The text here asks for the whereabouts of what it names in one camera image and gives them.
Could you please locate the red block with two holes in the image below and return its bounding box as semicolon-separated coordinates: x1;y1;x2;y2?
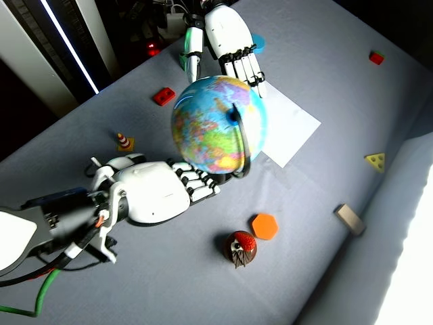
152;87;177;107

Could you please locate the orange hexagon block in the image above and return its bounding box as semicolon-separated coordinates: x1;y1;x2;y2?
250;213;279;241

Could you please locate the grey table cloth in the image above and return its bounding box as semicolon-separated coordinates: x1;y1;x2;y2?
0;0;433;325

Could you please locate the blue globe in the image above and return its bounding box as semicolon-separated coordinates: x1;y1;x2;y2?
170;74;268;180

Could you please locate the narrow white upright panel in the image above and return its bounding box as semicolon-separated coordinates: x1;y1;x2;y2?
76;0;119;81

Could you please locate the green cable of arm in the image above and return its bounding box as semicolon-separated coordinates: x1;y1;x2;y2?
0;269;62;318

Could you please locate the white power adapter box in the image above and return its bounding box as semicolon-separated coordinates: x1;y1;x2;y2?
162;12;185;40

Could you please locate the wide white upright panel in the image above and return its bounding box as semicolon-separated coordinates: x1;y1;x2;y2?
0;0;81;118

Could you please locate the red glowing indicator light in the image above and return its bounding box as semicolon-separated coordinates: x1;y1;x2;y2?
145;40;162;57

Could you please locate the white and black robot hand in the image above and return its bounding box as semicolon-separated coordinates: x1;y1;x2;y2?
183;3;268;100
101;152;221;227

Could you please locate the blue round disc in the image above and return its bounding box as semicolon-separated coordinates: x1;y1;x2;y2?
252;33;267;55

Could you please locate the yellow cheese wedge block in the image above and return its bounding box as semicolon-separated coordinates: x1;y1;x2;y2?
363;152;386;174

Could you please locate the glowing white light strip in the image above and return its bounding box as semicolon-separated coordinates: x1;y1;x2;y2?
40;0;99;95

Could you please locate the white paper sheet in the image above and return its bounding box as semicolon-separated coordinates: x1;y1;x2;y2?
250;83;322;169

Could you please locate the toy chocolate strawberry cake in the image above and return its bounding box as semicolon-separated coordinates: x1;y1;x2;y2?
225;230;258;269

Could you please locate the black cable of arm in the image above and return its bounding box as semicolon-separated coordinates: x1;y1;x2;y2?
0;252;68;288

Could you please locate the toy traffic cone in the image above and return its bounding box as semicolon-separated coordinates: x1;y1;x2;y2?
116;132;135;152

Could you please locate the grey-brown rectangular block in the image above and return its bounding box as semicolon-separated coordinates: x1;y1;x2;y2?
334;203;367;237

